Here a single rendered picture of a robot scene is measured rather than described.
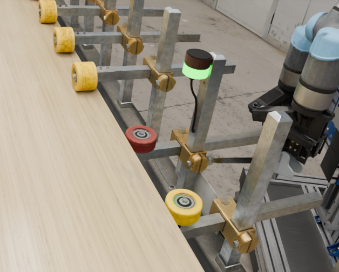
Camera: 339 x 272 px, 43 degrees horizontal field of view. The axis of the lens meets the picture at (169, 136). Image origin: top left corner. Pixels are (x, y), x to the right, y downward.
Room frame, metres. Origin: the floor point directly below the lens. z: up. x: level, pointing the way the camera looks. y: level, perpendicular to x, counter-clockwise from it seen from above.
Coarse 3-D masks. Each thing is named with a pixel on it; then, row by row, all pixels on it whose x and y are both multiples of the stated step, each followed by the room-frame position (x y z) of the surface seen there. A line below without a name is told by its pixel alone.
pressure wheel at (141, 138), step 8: (128, 128) 0.91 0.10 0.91; (136, 128) 0.92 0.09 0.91; (144, 128) 0.92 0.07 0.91; (128, 136) 0.88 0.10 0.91; (136, 136) 0.89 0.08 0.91; (144, 136) 0.89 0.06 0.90; (152, 136) 0.90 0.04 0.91; (136, 144) 0.86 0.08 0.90; (144, 144) 0.86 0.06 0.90; (152, 144) 0.88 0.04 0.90; (136, 152) 0.86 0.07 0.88; (144, 152) 0.86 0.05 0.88
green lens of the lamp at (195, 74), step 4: (184, 64) 0.90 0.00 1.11; (184, 68) 0.90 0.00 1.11; (188, 68) 0.89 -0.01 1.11; (208, 68) 0.90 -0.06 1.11; (184, 72) 0.89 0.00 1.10; (188, 72) 0.89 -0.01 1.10; (192, 72) 0.88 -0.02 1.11; (196, 72) 0.88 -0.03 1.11; (200, 72) 0.88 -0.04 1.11; (204, 72) 0.89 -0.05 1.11; (208, 72) 0.91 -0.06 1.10; (188, 76) 0.88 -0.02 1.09; (192, 76) 0.88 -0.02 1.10; (196, 76) 0.88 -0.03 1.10; (200, 76) 0.88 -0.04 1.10; (204, 76) 0.89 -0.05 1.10
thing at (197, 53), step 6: (192, 54) 0.90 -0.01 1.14; (198, 54) 0.91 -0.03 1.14; (204, 54) 0.91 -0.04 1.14; (210, 54) 0.92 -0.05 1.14; (192, 78) 0.89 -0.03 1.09; (192, 84) 0.91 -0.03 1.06; (204, 84) 0.92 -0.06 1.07; (192, 90) 0.91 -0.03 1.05; (192, 126) 0.92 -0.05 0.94; (192, 132) 0.92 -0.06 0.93
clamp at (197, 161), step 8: (176, 136) 0.97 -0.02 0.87; (184, 136) 0.98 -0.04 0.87; (184, 144) 0.94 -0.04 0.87; (184, 152) 0.93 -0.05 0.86; (192, 152) 0.91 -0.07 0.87; (200, 152) 0.92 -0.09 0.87; (184, 160) 0.92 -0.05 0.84; (192, 160) 0.89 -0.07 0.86; (200, 160) 0.89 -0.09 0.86; (192, 168) 0.89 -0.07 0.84; (200, 168) 0.90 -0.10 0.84
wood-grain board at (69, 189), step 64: (0, 0) 1.63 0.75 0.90; (0, 64) 1.12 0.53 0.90; (64, 64) 1.20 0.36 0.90; (0, 128) 0.81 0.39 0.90; (64, 128) 0.86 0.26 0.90; (0, 192) 0.61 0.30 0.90; (64, 192) 0.64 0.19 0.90; (128, 192) 0.68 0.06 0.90; (0, 256) 0.46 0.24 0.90; (64, 256) 0.49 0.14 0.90; (128, 256) 0.52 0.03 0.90; (192, 256) 0.55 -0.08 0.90
